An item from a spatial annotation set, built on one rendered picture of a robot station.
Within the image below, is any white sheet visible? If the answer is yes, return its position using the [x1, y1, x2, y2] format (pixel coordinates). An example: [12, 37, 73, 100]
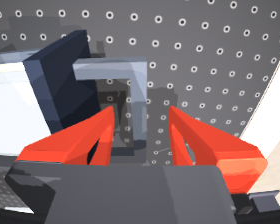
[0, 81, 51, 154]

